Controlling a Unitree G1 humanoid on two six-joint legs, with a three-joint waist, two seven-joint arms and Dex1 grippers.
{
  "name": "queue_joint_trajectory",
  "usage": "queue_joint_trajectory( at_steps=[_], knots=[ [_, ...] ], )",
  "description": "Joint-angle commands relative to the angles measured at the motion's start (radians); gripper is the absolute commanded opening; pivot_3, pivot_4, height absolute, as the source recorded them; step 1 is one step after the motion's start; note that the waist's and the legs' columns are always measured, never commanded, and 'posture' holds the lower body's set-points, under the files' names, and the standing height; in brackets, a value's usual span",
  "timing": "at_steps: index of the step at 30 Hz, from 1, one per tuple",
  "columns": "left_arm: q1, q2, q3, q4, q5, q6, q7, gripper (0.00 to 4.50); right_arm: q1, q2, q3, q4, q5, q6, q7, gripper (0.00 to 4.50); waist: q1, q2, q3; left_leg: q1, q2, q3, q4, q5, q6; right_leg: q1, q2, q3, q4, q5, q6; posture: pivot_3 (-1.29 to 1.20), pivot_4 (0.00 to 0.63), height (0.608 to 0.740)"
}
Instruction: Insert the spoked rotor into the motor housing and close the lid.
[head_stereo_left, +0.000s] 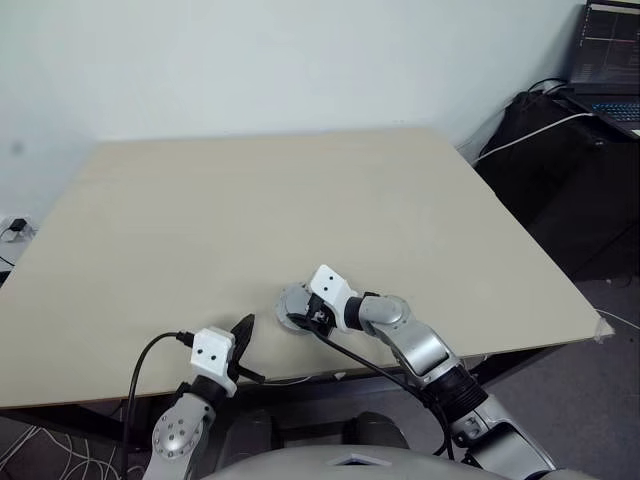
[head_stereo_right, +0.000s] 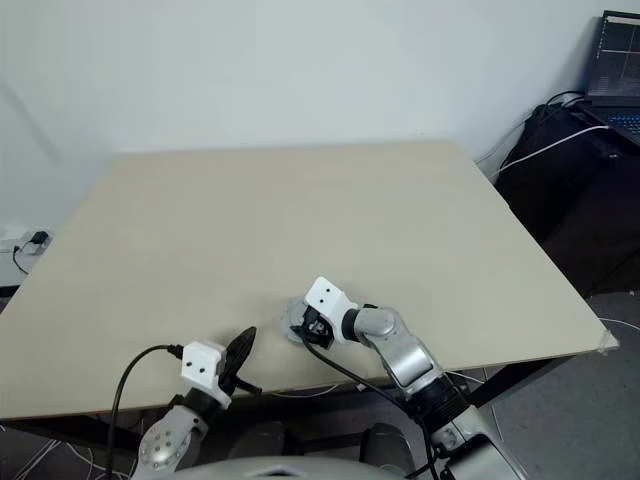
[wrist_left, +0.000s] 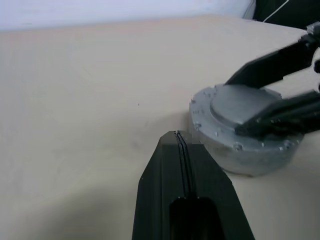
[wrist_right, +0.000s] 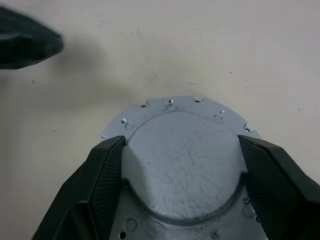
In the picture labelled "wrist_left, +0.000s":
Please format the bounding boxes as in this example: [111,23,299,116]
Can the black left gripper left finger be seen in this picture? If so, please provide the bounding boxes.
[131,130,188,240]

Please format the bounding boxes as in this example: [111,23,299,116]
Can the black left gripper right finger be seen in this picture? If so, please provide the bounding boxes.
[179,131,256,240]

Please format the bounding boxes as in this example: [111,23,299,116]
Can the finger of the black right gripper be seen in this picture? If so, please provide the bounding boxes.
[234,90,320,138]
[224,40,315,90]

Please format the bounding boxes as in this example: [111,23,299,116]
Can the silver round motor lid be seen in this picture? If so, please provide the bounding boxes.
[188,83,305,152]

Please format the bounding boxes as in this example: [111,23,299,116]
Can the black panel with white line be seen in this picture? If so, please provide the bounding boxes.
[252,0,320,33]

